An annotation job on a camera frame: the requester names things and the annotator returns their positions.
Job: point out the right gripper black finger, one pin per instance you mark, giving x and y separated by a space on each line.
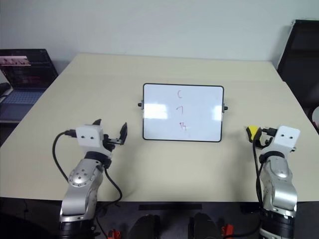
265 142
258 139

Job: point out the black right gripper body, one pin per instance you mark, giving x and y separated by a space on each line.
268 142

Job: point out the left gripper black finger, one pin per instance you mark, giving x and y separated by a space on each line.
123 133
98 123

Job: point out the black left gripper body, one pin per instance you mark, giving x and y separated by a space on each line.
117 142

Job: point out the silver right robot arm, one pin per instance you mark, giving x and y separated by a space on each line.
276 189

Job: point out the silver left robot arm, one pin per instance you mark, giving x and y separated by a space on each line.
79 184

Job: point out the white round object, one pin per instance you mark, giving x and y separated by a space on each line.
316 119

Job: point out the black-framed tabletop whiteboard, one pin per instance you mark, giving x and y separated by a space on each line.
182 112

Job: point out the black office chair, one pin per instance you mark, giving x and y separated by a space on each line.
301 62

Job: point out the open blue laptop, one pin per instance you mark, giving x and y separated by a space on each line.
23 74

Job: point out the red clamp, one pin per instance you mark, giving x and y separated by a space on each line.
228 225
114 234

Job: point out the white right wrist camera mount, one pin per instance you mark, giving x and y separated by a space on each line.
285 139

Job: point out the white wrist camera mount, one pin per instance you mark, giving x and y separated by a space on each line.
285 139
88 137

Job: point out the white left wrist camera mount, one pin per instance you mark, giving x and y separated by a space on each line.
88 137

